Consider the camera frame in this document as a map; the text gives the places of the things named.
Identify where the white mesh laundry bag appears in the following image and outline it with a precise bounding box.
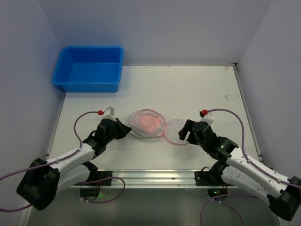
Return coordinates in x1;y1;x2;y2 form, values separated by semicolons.
128;109;188;145

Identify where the pink bra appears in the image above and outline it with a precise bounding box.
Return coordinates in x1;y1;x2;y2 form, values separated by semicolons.
138;114;162;132

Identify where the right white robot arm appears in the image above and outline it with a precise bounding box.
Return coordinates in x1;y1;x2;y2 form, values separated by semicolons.
179;120;301;221

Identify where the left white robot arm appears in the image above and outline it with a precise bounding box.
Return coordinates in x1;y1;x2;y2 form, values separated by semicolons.
16;118;131;210

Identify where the blue plastic bin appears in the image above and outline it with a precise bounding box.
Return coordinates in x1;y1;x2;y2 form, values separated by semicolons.
52;46;124;93

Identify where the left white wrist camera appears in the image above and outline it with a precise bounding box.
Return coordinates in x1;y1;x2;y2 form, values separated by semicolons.
103;106;115;119

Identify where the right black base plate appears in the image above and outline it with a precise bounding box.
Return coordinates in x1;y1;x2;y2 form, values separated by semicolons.
194;170;233;186

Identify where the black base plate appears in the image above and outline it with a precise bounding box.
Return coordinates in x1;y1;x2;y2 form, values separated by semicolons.
194;170;233;186
87;171;113;186

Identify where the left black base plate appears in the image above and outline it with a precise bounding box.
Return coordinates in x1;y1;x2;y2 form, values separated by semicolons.
87;171;113;186

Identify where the aluminium mounting rail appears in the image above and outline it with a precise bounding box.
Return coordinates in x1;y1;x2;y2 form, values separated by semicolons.
30;167;278;189

